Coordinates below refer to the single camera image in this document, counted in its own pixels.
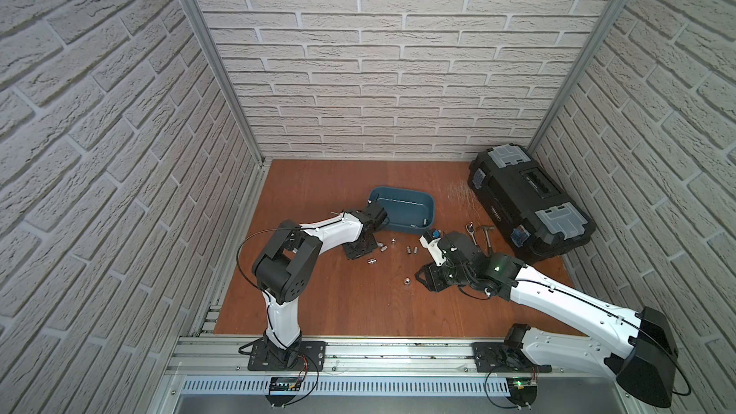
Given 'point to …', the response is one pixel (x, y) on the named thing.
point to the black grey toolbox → (536, 216)
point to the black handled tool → (486, 228)
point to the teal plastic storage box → (409, 212)
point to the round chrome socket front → (406, 281)
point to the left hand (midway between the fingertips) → (369, 247)
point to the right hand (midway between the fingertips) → (424, 273)
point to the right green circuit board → (522, 391)
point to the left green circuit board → (282, 390)
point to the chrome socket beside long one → (383, 248)
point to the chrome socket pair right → (372, 261)
